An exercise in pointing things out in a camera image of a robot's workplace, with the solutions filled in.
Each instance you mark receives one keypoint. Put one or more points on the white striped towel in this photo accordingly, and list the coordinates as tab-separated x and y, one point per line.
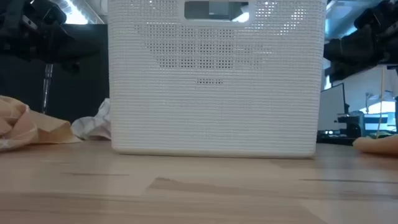
93	126

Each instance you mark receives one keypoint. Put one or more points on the computer monitor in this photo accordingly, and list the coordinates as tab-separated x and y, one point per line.
331	109

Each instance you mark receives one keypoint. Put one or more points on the black room divider screen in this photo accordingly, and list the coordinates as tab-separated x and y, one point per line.
87	84

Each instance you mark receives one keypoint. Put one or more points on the plain tan towel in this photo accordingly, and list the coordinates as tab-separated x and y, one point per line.
379	146

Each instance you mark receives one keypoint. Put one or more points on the white perforated plastic basket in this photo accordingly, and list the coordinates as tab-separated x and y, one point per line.
217	109

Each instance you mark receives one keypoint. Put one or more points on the black desktop device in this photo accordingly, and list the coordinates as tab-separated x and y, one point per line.
351	126

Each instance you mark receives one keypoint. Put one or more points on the orange checked towel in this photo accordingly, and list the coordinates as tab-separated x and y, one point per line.
28	127

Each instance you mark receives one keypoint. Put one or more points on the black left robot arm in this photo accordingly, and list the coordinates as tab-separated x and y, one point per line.
15	12

